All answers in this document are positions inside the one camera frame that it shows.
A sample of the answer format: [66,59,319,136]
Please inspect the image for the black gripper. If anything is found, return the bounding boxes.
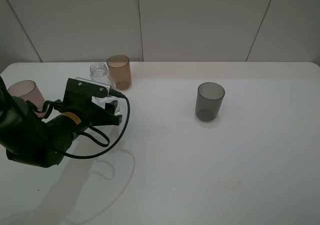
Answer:
[46,100,122,137]

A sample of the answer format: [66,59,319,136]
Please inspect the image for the clear plastic water bottle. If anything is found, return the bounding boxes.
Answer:
[90,63,121,115]

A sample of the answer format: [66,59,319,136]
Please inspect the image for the dark green robot arm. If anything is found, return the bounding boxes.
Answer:
[0,78,125,168]

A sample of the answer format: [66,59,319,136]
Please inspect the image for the translucent orange plastic cup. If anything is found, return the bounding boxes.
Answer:
[106,55,132,91]

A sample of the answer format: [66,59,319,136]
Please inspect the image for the translucent pink plastic cup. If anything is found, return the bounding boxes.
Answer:
[7,80,45,111]

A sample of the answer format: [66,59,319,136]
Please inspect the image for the translucent grey plastic cup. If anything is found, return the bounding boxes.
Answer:
[195,82,225,122]

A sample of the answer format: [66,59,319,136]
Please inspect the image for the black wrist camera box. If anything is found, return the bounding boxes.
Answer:
[62,78,111,110]

